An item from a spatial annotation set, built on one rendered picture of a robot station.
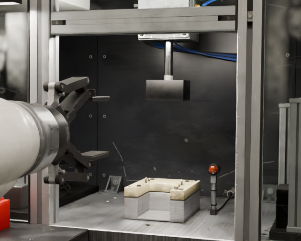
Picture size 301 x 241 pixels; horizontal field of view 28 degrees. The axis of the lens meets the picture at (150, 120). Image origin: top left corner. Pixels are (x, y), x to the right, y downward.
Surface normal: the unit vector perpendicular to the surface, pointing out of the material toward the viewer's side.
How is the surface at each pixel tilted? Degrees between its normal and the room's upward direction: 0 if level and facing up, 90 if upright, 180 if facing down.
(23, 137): 79
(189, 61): 90
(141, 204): 90
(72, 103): 23
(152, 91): 90
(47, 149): 105
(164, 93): 90
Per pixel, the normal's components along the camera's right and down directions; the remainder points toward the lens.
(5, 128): 0.86, -0.37
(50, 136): 0.95, -0.04
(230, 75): -0.30, 0.05
